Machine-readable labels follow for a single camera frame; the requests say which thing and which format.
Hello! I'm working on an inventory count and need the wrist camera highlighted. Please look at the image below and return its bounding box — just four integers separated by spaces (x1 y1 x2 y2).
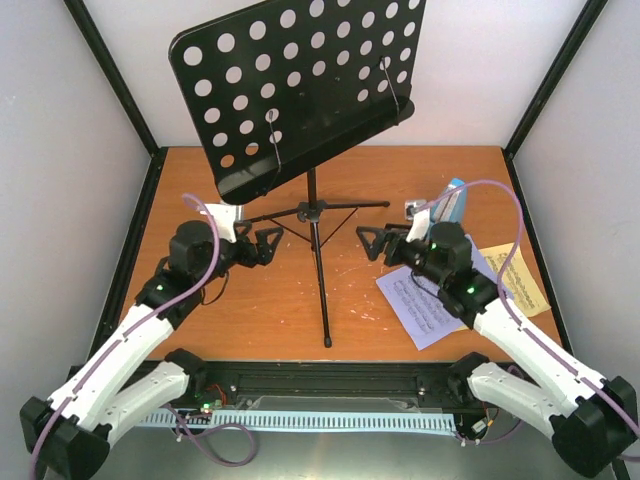
405 200 431 242
205 203 244 243

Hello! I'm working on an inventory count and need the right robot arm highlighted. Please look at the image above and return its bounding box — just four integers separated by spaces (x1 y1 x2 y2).
356 222 639 478

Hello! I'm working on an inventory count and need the black music stand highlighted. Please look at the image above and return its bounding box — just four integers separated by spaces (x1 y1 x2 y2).
167 0 429 349

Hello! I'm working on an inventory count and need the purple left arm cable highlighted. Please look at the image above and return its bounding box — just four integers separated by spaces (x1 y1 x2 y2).
27 193 224 480

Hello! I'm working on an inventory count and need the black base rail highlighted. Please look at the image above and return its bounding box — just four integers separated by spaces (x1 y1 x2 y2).
204 361 482 412

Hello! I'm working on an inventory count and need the light blue slotted cable duct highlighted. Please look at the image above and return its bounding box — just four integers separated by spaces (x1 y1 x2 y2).
139 407 459 434

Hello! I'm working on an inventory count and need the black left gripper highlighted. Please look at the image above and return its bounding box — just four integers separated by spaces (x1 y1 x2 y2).
197 221 285 285

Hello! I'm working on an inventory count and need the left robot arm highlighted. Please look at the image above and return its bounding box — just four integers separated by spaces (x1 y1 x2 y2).
19 220 283 479

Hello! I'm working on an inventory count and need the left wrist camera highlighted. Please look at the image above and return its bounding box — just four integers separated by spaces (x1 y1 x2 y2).
205 203 244 243

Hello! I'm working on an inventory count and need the blue metronome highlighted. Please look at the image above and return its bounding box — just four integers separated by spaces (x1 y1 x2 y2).
430 189 467 223

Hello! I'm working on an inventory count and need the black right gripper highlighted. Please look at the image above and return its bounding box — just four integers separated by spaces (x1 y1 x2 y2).
355 224 447 287

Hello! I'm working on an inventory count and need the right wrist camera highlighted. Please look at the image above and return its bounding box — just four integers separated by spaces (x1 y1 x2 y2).
405 200 431 242

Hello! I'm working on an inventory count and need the yellow sheet music page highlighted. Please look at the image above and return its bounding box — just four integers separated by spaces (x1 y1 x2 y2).
479 243 550 318

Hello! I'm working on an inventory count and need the white sheet music page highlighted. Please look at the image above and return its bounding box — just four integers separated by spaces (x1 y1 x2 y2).
376 234 510 350

